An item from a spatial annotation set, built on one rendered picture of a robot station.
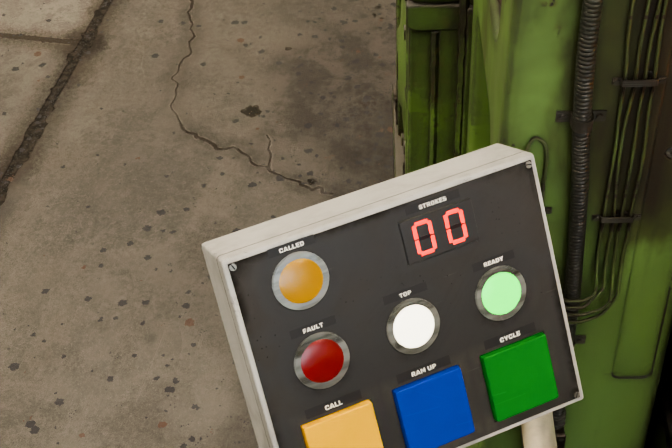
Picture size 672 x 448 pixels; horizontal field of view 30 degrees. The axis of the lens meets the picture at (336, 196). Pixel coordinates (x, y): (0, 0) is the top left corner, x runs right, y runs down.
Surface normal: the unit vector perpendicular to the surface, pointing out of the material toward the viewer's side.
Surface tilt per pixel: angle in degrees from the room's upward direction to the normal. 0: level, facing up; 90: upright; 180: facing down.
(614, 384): 90
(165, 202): 0
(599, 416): 90
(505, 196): 60
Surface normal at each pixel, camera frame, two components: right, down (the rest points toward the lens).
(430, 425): 0.34, 0.18
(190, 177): -0.04, -0.73
